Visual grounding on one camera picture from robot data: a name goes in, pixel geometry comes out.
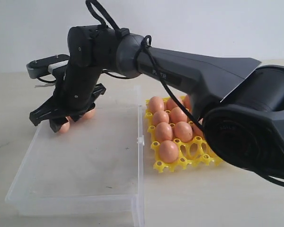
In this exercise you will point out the yellow plastic egg tray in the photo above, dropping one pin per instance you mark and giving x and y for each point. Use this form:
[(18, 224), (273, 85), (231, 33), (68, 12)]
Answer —
[(175, 140)]

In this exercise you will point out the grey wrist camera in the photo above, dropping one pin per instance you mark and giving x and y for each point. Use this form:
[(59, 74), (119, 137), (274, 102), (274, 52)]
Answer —
[(45, 66)]

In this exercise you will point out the brown egg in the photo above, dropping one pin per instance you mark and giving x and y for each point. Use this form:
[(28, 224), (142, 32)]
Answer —
[(163, 132), (171, 104), (155, 104), (89, 114), (64, 128), (187, 103), (177, 115), (168, 151), (160, 116), (183, 131), (197, 131)]

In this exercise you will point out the clear plastic tray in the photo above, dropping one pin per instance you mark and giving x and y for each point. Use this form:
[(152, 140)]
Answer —
[(96, 167)]

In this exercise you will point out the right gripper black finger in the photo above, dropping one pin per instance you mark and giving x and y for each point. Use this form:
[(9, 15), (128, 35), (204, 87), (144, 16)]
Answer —
[(55, 124)]

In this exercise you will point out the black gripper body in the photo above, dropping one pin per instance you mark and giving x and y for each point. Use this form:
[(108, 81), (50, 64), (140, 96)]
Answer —
[(61, 104)]

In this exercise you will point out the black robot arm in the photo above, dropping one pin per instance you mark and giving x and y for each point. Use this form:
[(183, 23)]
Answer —
[(240, 101)]

